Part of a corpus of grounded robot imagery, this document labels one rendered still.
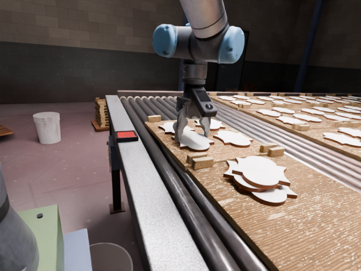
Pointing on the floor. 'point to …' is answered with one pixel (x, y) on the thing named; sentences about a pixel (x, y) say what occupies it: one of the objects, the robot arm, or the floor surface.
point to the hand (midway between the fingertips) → (192, 140)
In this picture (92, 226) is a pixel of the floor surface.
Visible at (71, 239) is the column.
